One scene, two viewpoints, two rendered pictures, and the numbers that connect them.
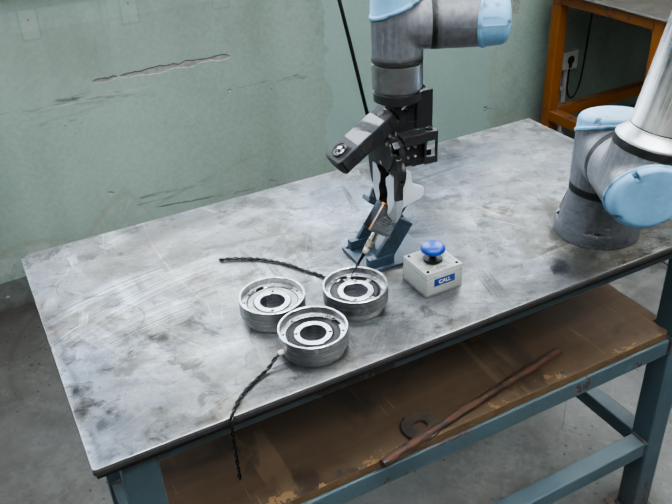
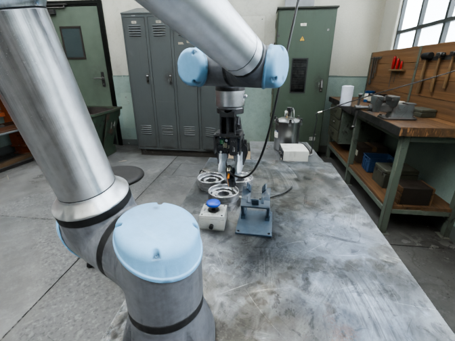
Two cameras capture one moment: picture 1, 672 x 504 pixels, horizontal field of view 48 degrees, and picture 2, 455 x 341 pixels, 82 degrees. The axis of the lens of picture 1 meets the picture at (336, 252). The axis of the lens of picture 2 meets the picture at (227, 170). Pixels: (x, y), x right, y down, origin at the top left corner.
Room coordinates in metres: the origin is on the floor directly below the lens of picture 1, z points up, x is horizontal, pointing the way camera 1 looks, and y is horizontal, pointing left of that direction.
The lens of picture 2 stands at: (1.45, -0.68, 1.23)
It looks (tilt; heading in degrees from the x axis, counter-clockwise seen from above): 22 degrees down; 124
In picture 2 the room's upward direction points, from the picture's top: straight up
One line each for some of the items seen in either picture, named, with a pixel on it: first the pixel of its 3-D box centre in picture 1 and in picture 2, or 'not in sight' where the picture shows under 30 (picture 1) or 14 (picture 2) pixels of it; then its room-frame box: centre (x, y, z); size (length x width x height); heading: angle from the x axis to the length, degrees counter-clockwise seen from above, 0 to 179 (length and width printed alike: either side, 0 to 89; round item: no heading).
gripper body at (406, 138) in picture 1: (401, 127); (229, 130); (1.08, -0.11, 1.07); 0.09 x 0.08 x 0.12; 114
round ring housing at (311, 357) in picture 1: (313, 337); (210, 182); (0.90, 0.04, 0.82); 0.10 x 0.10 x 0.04
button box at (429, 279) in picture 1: (435, 269); (212, 216); (1.06, -0.16, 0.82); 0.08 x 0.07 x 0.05; 116
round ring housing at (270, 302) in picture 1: (272, 305); (239, 181); (0.99, 0.10, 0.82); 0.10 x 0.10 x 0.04
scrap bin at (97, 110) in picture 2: not in sight; (78, 134); (-2.32, 1.18, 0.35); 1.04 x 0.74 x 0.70; 26
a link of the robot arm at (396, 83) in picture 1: (396, 76); (231, 99); (1.08, -0.10, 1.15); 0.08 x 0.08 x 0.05
